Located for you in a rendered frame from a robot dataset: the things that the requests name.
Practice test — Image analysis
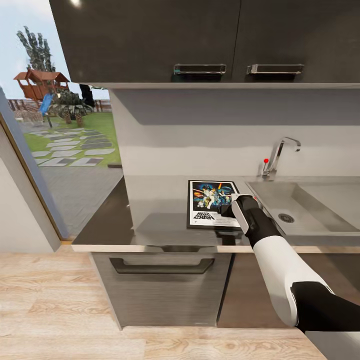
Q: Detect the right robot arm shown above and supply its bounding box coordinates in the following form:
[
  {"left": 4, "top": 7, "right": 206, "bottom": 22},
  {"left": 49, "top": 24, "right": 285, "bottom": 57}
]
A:
[{"left": 217, "top": 193, "right": 360, "bottom": 360}]

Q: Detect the poster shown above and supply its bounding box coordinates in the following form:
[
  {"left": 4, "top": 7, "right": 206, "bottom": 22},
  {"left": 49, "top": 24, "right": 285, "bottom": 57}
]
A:
[{"left": 186, "top": 180, "right": 242, "bottom": 231}]

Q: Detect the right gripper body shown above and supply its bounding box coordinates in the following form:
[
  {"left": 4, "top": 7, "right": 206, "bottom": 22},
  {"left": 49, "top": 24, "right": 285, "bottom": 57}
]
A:
[{"left": 221, "top": 204, "right": 236, "bottom": 219}]

